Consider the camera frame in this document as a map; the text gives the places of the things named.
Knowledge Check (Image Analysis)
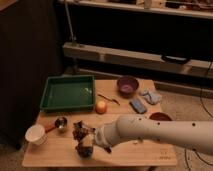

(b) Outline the bunch of red grapes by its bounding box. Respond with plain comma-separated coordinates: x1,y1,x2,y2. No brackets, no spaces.
73,121,94,142

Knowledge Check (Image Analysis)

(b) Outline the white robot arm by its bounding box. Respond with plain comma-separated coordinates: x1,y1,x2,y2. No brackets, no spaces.
83,115,213,156

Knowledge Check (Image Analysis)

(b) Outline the blue plastic cup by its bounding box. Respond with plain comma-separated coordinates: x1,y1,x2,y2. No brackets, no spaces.
76,142,93,158

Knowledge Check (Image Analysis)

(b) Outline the metal measuring cup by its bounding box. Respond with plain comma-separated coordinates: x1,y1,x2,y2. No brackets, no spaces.
45,117,68,132

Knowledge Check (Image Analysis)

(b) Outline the white paper cup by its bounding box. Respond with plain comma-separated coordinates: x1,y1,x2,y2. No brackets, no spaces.
25,124,47,145

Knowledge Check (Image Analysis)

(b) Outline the orange fruit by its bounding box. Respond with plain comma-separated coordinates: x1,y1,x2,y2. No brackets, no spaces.
95,101,107,114

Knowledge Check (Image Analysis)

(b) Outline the small brown knife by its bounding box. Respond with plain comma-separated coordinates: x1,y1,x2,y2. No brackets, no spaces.
98,94,120,106

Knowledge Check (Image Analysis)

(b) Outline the green plastic tray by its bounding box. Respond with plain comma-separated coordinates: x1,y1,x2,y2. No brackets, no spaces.
40,75,95,112

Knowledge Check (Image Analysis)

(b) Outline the blue sponge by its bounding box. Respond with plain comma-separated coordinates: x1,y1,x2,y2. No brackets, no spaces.
130,98,147,114

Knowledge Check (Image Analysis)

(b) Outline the purple bowl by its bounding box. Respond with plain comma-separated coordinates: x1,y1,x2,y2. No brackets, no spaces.
117,75,139,96

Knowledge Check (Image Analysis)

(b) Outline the brown bowl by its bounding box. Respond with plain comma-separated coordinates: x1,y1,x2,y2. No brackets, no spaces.
150,112,171,121

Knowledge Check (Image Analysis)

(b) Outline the crumpled blue cloth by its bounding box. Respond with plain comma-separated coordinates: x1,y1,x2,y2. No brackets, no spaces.
139,90,162,105

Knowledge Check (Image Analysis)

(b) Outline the black handle on shelf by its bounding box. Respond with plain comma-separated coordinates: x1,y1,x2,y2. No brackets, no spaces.
161,55,191,65

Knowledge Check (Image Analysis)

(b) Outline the black floor cable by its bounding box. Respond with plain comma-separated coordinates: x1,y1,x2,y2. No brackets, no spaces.
184,59,213,171

